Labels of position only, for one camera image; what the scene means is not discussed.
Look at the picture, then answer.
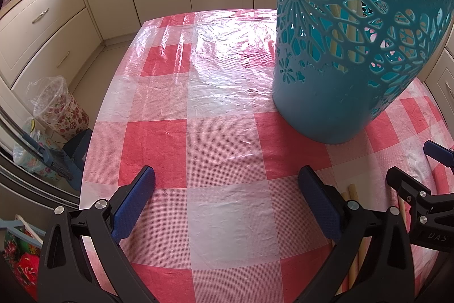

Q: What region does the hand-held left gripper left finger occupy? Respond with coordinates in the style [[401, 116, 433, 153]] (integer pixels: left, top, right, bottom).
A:
[[37, 165, 157, 303]]

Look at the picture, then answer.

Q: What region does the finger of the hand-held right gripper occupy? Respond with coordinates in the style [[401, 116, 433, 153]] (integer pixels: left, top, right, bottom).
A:
[[423, 140, 454, 169], [386, 166, 454, 230]]

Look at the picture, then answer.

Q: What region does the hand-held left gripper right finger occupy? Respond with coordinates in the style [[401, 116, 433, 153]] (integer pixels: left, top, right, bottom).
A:
[[294, 165, 415, 303]]

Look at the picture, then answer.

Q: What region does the pale wooden chopstick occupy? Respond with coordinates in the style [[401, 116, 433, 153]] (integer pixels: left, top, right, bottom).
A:
[[348, 183, 370, 291], [396, 195, 408, 231]]

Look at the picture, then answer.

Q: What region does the teal cutout plastic basket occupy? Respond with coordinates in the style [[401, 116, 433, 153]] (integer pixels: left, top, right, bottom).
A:
[[271, 0, 454, 145]]

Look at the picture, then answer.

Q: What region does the bundle of wooden chopsticks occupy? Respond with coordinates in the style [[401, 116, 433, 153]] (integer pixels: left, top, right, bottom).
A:
[[328, 0, 367, 74]]

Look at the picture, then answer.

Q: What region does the cream tall door cabinet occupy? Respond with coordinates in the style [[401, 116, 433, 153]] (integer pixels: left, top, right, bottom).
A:
[[422, 40, 454, 122]]

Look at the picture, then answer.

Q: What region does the dark blue dustpan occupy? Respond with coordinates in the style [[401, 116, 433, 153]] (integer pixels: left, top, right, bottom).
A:
[[63, 129, 93, 191]]

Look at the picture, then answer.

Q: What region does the pink checked plastic tablecloth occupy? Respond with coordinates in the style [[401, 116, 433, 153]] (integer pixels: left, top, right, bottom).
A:
[[79, 8, 454, 303]]

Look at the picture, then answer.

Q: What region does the teal floral bag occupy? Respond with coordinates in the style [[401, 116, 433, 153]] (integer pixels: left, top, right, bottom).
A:
[[13, 118, 62, 180]]

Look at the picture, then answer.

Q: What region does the floral waste bin with bag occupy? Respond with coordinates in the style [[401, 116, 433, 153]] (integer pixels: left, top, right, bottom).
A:
[[26, 76, 90, 142]]

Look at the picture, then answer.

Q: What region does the steel refrigerator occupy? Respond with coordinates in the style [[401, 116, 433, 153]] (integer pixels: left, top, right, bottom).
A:
[[0, 76, 82, 213]]

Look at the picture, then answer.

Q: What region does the floral red bag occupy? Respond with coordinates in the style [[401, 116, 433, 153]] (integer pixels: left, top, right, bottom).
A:
[[3, 230, 40, 291]]

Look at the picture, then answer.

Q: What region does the cream drawer cabinet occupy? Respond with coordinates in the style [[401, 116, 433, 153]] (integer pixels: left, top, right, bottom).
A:
[[0, 0, 107, 91]]

